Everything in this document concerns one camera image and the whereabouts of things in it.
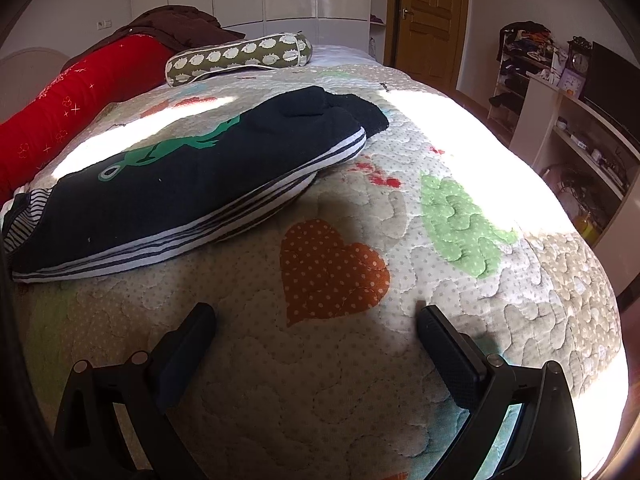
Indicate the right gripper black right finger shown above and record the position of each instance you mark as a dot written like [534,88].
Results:
[544,443]

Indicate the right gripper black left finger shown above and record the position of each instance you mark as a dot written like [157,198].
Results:
[87,435]

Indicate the dark navy striped pants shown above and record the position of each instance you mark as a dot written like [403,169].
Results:
[148,205]

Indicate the patchwork heart quilt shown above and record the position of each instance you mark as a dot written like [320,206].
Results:
[316,372]

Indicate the white tv cabinet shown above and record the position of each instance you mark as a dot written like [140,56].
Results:
[556,129]

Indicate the red long bolster pillow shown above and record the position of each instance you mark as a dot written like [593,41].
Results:
[31,138]

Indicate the pale round headboard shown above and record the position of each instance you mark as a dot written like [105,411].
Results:
[24,74]

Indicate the small purple clock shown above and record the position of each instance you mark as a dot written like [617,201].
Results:
[571,82]

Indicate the black television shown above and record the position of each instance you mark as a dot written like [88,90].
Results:
[612,88]

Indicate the dark ornate mantel clock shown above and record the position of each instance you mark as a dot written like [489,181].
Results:
[579,54]

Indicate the clothes shoe rack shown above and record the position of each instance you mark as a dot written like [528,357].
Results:
[525,50]

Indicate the dark maroon garment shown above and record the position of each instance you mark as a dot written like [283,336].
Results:
[178,28]

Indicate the green hedgehog pattern bolster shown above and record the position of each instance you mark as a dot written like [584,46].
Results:
[281,50]

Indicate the wooden door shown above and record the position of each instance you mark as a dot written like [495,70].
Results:
[427,39]

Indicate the wall socket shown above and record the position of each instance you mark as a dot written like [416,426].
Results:
[104,24]

